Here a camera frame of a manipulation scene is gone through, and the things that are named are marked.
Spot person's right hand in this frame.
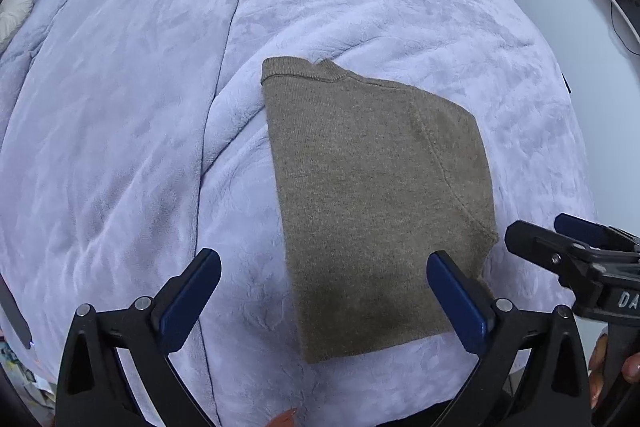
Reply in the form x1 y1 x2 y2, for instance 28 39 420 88
588 333 640 409

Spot lavender plush bed blanket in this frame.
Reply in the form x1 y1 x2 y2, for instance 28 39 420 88
1 0 597 426

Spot person's left hand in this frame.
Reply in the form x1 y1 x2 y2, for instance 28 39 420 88
266 407 297 427

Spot olive brown knit sweater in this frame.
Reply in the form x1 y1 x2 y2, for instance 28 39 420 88
262 57 498 363

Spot round white pleated cushion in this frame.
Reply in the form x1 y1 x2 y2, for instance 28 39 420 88
0 0 34 51

